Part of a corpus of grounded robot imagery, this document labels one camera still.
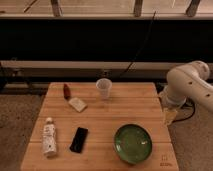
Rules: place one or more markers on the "white plastic bottle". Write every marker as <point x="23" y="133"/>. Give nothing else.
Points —
<point x="49" y="138"/>

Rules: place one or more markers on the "white ceramic cup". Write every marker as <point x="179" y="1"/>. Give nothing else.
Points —
<point x="104" y="86"/>

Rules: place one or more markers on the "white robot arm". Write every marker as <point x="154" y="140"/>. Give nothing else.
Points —
<point x="186" y="81"/>

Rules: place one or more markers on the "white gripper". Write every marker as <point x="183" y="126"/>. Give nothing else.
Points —
<point x="169" y="115"/>

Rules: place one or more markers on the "small red brown object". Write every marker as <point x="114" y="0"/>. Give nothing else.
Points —
<point x="66" y="91"/>

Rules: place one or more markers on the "green ceramic bowl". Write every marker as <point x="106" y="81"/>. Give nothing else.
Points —
<point x="132" y="143"/>

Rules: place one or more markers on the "black phone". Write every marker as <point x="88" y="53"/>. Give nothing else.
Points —
<point x="79" y="140"/>

